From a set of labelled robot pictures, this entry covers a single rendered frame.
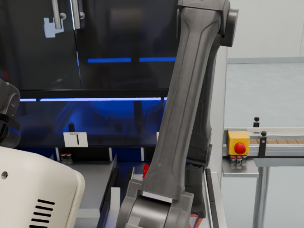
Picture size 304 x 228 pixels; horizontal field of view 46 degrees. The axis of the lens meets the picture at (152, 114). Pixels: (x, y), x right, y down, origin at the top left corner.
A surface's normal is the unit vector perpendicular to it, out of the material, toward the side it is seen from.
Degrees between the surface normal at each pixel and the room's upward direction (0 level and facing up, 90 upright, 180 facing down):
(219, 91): 90
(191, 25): 57
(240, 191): 0
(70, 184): 86
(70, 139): 90
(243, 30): 90
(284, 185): 0
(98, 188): 0
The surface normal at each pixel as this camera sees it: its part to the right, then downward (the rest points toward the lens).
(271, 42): -0.07, 0.40
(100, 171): -0.04, -0.92
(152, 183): -0.21, -0.15
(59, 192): 0.92, 0.12
